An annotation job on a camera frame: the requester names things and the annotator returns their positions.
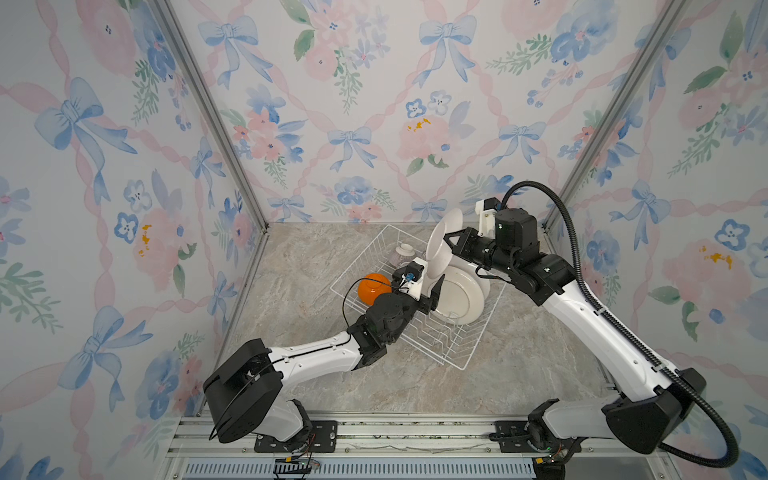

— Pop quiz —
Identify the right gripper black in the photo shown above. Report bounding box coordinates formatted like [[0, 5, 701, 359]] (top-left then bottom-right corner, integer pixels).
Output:
[[442, 229, 517, 281]]

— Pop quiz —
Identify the white plate green red rim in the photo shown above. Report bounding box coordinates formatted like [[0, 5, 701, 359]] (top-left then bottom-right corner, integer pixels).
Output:
[[422, 208, 463, 296]]

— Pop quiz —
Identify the white deep plate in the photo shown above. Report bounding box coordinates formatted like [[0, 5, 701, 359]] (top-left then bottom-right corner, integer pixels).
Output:
[[449, 256, 491, 299]]

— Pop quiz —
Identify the white plate strawberry pattern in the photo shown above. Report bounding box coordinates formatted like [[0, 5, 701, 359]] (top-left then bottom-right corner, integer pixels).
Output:
[[432, 266, 490, 326]]

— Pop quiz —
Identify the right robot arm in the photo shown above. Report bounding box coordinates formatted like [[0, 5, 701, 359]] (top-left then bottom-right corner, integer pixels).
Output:
[[426, 208, 706, 454]]

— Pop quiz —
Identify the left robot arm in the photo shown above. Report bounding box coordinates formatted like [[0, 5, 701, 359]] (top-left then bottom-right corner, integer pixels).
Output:
[[203, 265, 445, 452]]

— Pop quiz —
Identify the striped ceramic bowl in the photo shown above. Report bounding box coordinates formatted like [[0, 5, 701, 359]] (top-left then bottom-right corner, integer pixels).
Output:
[[388, 243, 416, 268]]

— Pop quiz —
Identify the orange bowl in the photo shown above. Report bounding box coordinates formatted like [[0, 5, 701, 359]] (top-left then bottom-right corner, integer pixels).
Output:
[[357, 273, 392, 306]]

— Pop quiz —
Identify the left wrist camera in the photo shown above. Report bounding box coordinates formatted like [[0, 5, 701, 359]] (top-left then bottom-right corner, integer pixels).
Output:
[[399, 258, 428, 300]]

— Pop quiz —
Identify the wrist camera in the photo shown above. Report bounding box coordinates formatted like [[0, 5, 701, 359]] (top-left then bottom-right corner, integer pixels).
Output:
[[475, 197, 500, 239], [399, 258, 428, 300]]

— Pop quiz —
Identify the white wire dish rack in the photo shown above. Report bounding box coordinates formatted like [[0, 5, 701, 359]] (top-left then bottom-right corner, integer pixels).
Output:
[[330, 225, 505, 370]]

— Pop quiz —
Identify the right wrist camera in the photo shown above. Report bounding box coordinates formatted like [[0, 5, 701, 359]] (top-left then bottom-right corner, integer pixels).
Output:
[[475, 197, 500, 239]]

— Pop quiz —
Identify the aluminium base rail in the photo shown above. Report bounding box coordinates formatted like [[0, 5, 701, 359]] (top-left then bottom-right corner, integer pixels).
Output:
[[155, 412, 682, 479]]

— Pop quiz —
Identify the left corner aluminium post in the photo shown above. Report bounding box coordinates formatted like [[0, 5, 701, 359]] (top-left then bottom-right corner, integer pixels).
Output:
[[146, 0, 268, 232]]

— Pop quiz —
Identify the corner aluminium post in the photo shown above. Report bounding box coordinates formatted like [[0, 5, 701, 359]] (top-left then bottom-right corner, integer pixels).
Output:
[[146, 0, 268, 232], [560, 0, 690, 204]]

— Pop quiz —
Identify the right corner aluminium post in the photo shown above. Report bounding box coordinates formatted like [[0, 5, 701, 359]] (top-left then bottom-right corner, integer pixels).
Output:
[[560, 0, 690, 204]]

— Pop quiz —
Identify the black corrugated cable conduit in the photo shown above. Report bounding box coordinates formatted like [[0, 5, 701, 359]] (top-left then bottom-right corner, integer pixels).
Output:
[[499, 179, 740, 469]]

